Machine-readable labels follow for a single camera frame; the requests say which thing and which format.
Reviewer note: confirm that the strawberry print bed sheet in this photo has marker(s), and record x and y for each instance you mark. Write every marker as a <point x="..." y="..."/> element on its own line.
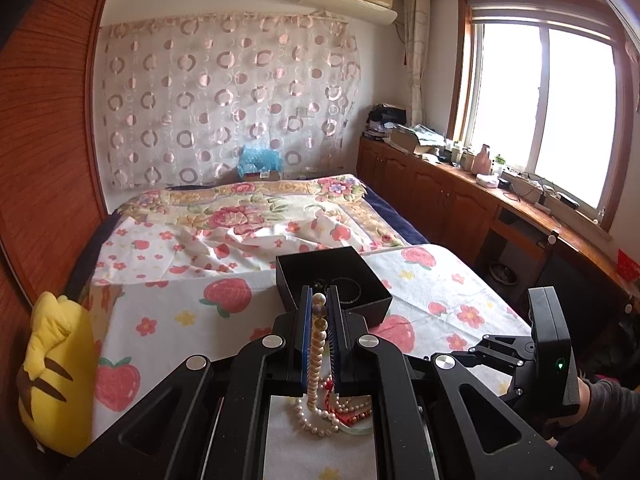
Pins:
<point x="200" y="320"/>

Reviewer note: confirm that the pile of clothes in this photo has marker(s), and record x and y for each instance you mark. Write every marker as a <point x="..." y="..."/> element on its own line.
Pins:
<point x="385" y="119"/>

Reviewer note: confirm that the wooden wardrobe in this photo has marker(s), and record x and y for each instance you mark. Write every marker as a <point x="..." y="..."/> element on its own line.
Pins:
<point x="45" y="135"/>

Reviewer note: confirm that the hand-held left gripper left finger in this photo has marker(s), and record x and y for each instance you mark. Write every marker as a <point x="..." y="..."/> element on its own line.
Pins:
<point x="302" y="345"/>

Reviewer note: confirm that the blue plastic bag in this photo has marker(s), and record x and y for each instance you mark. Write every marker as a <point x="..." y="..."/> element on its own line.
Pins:
<point x="259" y="159"/>

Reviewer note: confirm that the open cardboard box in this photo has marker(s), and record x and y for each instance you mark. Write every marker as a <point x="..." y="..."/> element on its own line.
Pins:
<point x="412" y="139"/>

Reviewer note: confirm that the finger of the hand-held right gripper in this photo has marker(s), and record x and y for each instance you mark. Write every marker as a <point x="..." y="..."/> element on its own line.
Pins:
<point x="492" y="360"/>
<point x="505" y="344"/>

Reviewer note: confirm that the metal bowl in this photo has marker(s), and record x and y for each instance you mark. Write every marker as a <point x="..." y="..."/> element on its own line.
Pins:
<point x="502" y="273"/>

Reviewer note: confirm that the white power strip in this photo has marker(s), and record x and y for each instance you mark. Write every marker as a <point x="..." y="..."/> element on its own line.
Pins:
<point x="525" y="186"/>

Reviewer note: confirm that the person's right forearm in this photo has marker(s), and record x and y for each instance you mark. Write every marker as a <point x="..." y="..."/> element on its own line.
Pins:
<point x="607" y="402"/>

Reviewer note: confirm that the pale window curtain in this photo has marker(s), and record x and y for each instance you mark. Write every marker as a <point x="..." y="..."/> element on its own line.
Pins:
<point x="416" y="55"/>

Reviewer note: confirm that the window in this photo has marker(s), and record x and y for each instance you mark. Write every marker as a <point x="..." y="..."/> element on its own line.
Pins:
<point x="540" y="105"/>

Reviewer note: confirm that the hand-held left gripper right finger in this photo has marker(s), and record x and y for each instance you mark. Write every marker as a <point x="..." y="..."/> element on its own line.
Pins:
<point x="341" y="345"/>

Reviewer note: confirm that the dark blue blanket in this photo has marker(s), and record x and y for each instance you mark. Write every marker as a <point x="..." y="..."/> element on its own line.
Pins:
<point x="395" y="220"/>

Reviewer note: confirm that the pink bottle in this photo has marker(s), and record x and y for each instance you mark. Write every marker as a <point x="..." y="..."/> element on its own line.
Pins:
<point x="482" y="158"/>

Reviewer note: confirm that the wooden cabinet counter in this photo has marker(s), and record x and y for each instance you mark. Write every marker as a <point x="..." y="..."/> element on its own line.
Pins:
<point x="450" y="200"/>

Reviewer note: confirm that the circle pattern wall curtain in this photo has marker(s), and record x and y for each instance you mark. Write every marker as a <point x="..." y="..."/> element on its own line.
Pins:
<point x="225" y="95"/>

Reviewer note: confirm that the yellow plush toy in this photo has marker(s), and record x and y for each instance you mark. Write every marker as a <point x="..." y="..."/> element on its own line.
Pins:
<point x="55" y="385"/>

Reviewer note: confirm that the red paper packet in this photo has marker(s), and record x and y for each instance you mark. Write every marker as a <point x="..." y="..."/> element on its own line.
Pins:
<point x="628" y="265"/>

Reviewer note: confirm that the pale green jade bangle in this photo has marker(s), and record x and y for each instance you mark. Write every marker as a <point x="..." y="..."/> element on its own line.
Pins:
<point x="357" y="428"/>

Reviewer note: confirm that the floral quilt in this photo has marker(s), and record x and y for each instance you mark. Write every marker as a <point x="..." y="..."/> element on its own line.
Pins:
<point x="250" y="205"/>

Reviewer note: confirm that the black jewelry box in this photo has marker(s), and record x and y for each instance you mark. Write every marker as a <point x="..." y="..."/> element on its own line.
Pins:
<point x="300" y="270"/>

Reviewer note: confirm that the green cap bottle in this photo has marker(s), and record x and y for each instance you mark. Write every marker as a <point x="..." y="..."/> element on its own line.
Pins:
<point x="499" y="163"/>

